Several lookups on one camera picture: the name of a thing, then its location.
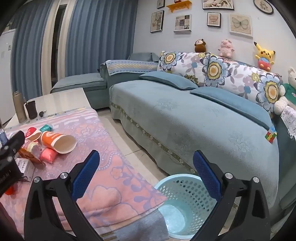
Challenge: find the embossed blue-grey sofa cover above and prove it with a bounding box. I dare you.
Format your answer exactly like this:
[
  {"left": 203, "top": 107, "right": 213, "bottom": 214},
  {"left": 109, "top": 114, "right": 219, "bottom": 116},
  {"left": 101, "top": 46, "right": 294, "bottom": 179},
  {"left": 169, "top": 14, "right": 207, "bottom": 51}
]
[{"left": 109, "top": 81, "right": 280, "bottom": 209}]

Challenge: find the striped blue armrest cover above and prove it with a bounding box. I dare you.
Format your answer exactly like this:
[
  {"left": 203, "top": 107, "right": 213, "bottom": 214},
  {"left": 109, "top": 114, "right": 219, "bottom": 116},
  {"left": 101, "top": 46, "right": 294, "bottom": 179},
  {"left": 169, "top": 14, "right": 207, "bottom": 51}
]
[{"left": 105, "top": 60, "right": 160, "bottom": 77}]

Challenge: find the orange wall shelf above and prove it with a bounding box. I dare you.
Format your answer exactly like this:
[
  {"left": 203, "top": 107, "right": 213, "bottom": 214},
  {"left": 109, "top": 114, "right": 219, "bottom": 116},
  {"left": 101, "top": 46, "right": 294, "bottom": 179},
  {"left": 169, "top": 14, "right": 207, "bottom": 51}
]
[{"left": 166, "top": 0, "right": 193, "bottom": 13}]

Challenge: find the yellow mouse plush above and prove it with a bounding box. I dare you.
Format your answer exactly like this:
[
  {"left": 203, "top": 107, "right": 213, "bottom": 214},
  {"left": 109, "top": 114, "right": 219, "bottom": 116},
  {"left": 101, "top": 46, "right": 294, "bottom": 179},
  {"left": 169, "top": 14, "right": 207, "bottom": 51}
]
[{"left": 254, "top": 42, "right": 276, "bottom": 72}]

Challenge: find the white paper box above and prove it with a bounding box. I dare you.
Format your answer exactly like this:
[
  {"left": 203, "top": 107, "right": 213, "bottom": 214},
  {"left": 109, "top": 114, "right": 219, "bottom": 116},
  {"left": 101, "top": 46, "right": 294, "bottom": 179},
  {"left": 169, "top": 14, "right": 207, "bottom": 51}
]
[{"left": 14, "top": 158, "right": 36, "bottom": 182}]

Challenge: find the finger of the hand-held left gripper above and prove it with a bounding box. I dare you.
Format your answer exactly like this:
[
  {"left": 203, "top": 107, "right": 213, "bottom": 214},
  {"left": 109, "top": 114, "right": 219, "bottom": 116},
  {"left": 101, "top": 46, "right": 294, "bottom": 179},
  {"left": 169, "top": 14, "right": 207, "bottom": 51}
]
[{"left": 0, "top": 131, "right": 25, "bottom": 167}]

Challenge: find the pink tissue packet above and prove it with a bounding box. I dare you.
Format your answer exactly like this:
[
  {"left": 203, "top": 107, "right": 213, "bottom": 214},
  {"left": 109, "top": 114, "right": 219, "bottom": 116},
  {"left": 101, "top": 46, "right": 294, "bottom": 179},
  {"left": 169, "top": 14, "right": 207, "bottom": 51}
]
[{"left": 39, "top": 148, "right": 58, "bottom": 164}]

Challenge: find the colourful puzzle cube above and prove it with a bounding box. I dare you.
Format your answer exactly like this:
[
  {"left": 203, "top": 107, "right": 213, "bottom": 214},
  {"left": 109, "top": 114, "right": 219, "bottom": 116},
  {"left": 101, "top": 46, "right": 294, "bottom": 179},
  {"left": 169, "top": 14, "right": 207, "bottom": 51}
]
[{"left": 265, "top": 126, "right": 277, "bottom": 144}]

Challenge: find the black framed bear picture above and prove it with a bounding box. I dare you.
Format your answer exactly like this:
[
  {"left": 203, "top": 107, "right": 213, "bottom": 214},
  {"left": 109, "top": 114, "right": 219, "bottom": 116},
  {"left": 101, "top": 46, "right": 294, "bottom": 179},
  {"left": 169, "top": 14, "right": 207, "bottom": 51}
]
[{"left": 150, "top": 10, "right": 164, "bottom": 33}]

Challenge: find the blue velvet cushion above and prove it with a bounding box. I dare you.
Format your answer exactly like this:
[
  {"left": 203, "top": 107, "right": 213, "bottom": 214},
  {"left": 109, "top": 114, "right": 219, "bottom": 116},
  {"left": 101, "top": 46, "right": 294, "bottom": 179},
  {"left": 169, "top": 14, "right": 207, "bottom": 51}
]
[
  {"left": 190, "top": 87, "right": 273, "bottom": 130},
  {"left": 139, "top": 71, "right": 199, "bottom": 90}
]

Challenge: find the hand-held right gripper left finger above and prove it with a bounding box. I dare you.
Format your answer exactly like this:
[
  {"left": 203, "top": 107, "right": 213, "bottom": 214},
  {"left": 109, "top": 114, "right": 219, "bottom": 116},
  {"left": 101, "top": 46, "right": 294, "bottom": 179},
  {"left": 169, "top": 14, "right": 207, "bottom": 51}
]
[{"left": 24, "top": 149, "right": 103, "bottom": 241}]

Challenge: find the white bear plush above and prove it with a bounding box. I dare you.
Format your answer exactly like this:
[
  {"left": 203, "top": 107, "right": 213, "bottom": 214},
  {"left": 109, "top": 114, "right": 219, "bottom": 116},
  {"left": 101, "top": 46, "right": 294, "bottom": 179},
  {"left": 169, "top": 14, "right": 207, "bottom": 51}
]
[{"left": 274, "top": 67, "right": 296, "bottom": 121}]

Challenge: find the pink pig plush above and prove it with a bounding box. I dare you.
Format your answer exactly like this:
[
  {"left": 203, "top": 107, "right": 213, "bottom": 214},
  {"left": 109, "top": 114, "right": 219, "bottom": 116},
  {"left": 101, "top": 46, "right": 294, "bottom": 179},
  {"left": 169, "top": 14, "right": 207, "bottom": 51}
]
[{"left": 218, "top": 39, "right": 235, "bottom": 58}]

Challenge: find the framed flower painting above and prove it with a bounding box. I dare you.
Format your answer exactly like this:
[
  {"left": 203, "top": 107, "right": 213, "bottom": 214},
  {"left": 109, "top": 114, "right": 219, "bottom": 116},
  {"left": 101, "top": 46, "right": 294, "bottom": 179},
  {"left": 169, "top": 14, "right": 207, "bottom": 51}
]
[{"left": 202, "top": 0, "right": 234, "bottom": 10}]

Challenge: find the blue-grey sectional sofa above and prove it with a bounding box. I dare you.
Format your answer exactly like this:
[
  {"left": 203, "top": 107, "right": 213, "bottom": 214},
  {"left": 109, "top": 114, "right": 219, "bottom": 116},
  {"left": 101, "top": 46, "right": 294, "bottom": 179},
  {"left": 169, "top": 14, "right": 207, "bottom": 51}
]
[{"left": 50, "top": 52, "right": 296, "bottom": 232}]

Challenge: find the brown snack wrapper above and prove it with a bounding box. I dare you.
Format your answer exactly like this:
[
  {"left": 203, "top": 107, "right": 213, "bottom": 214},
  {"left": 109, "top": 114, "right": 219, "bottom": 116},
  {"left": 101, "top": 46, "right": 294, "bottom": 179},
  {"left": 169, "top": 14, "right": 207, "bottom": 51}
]
[{"left": 17, "top": 148, "right": 47, "bottom": 165}]

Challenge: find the floral print pillow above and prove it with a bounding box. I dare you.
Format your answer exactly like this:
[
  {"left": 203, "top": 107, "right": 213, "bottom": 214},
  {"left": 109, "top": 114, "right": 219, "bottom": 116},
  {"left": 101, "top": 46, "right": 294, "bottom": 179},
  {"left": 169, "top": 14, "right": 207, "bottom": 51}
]
[
  {"left": 157, "top": 51, "right": 210, "bottom": 86},
  {"left": 200, "top": 54, "right": 284, "bottom": 113}
]

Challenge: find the small dark framed picture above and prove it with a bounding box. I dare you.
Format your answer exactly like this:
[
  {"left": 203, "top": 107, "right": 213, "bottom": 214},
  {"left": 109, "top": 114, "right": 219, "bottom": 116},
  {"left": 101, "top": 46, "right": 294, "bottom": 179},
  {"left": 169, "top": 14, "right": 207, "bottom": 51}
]
[{"left": 206, "top": 12, "right": 221, "bottom": 27}]

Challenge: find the light blue plastic basket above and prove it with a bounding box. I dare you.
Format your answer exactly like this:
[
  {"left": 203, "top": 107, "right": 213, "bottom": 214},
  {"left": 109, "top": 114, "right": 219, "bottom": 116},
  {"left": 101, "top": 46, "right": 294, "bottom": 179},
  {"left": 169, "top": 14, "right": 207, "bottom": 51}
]
[{"left": 154, "top": 174, "right": 234, "bottom": 239}]

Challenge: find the pink floral blanket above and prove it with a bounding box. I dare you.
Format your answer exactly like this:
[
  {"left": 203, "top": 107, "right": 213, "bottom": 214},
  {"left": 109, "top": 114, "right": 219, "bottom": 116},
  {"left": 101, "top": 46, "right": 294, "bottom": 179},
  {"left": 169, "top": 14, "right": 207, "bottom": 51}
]
[{"left": 0, "top": 108, "right": 170, "bottom": 241}]

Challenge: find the orange paper cup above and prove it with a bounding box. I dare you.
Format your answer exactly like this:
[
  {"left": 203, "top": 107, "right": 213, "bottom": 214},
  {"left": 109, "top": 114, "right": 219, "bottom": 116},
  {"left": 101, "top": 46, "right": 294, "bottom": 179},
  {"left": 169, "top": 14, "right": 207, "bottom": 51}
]
[{"left": 40, "top": 131, "right": 77, "bottom": 154}]

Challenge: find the clear plastic bottle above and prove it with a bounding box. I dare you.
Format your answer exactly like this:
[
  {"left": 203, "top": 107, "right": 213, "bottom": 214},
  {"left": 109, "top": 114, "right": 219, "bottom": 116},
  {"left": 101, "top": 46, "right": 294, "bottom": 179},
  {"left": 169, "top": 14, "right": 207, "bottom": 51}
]
[{"left": 22, "top": 141, "right": 44, "bottom": 153}]

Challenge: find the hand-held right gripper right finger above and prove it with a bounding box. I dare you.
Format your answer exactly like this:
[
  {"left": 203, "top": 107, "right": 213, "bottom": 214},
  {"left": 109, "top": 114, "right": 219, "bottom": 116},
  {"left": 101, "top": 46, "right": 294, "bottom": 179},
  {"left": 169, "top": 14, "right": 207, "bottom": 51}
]
[{"left": 191, "top": 150, "right": 271, "bottom": 241}]

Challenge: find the red and white paper cup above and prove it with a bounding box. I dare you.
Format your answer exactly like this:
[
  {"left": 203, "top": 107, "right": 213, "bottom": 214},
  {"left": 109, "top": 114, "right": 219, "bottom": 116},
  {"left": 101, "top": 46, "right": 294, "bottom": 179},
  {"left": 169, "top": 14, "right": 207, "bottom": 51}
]
[{"left": 24, "top": 127, "right": 43, "bottom": 142}]

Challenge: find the framed butterfly picture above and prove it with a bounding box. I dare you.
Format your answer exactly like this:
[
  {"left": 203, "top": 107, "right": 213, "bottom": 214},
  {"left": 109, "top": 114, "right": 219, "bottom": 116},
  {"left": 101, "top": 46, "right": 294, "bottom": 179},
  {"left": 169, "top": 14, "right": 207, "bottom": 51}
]
[{"left": 229, "top": 13, "right": 253, "bottom": 37}]

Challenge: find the round framed picture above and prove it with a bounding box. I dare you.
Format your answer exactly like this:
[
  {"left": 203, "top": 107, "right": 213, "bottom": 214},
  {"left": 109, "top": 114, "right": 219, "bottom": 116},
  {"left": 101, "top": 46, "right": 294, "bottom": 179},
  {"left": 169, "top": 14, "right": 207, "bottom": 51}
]
[{"left": 253, "top": 0, "right": 274, "bottom": 15}]

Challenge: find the white refrigerator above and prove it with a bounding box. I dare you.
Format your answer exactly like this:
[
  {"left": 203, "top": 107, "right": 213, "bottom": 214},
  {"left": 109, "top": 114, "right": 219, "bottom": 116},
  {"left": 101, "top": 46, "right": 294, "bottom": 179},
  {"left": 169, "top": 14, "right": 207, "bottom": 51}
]
[{"left": 0, "top": 29, "right": 16, "bottom": 126}]

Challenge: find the blue curtain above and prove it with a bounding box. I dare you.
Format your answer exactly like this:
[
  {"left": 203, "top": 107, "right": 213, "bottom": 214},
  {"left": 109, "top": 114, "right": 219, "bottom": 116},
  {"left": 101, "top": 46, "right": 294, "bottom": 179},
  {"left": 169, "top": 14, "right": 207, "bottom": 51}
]
[
  {"left": 10, "top": 0, "right": 55, "bottom": 95},
  {"left": 65, "top": 0, "right": 139, "bottom": 77}
]

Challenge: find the steel thermos flask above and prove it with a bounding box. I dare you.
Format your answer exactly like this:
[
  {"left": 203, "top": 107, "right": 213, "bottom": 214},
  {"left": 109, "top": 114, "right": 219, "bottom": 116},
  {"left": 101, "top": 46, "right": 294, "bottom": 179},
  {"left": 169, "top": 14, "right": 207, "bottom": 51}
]
[{"left": 12, "top": 91, "right": 28, "bottom": 123}]

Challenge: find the brown monkey plush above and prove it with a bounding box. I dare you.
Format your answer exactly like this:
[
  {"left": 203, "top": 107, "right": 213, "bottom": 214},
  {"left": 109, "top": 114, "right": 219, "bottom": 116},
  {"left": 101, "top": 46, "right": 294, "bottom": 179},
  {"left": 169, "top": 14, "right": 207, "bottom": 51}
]
[{"left": 194, "top": 39, "right": 207, "bottom": 53}]

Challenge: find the white lace cloth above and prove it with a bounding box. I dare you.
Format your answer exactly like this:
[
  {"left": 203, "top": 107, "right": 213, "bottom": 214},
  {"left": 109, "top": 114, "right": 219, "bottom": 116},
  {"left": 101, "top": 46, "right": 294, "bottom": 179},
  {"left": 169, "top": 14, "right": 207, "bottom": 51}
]
[{"left": 280, "top": 105, "right": 296, "bottom": 141}]

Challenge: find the cream curtain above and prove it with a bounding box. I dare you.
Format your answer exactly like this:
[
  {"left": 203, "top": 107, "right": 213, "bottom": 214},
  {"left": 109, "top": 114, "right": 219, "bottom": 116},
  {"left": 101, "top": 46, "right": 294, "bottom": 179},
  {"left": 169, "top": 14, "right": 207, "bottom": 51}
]
[{"left": 41, "top": 0, "right": 61, "bottom": 94}]

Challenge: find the white framed collage picture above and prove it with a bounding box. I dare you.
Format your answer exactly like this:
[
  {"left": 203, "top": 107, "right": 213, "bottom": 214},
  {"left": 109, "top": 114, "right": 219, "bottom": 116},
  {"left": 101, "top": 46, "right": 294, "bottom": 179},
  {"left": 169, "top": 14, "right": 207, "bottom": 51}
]
[{"left": 174, "top": 14, "right": 192, "bottom": 33}]

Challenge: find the dark brown cup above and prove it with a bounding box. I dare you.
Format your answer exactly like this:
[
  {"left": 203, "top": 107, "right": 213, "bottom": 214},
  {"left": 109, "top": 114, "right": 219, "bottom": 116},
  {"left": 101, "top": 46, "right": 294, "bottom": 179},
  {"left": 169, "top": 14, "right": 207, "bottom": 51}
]
[{"left": 25, "top": 101, "right": 38, "bottom": 120}]

